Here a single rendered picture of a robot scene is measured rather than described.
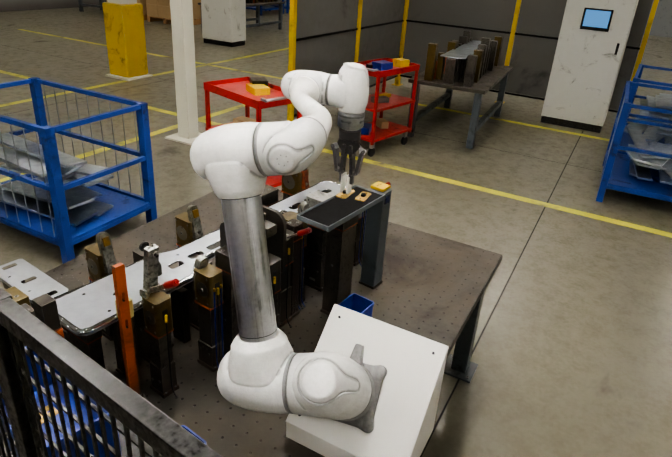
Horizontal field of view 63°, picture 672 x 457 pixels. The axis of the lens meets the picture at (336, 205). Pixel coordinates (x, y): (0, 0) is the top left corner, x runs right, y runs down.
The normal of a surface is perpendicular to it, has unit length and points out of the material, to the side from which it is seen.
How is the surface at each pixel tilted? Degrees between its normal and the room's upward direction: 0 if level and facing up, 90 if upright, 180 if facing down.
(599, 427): 0
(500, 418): 0
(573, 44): 90
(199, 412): 0
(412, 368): 45
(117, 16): 90
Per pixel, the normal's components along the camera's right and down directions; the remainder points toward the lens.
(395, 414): -0.29, -0.40
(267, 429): 0.06, -0.91
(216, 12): -0.47, 0.35
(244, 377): -0.35, 0.14
